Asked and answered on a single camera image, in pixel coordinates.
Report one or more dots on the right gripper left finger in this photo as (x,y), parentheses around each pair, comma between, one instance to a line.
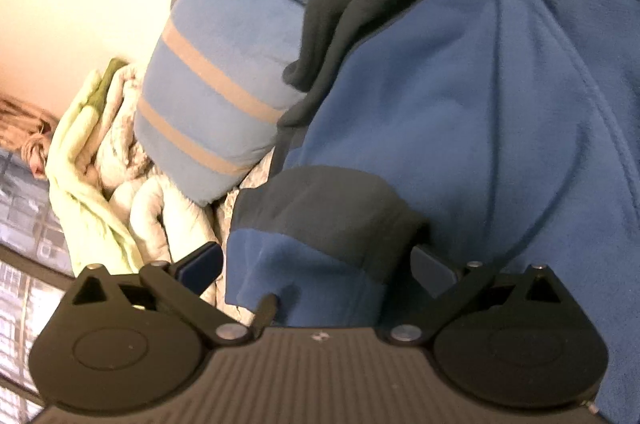
(176,289)

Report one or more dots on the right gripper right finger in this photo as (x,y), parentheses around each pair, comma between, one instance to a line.
(432,303)

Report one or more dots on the blue navy fleece jacket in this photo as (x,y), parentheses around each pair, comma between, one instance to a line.
(502,131)

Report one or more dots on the white quilted bed cover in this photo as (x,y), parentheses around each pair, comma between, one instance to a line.
(232,213)

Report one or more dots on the green and cream blanket pile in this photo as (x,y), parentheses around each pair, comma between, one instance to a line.
(115,206)

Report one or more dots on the blue striped pillow left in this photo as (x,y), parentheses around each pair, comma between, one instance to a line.
(213,91)

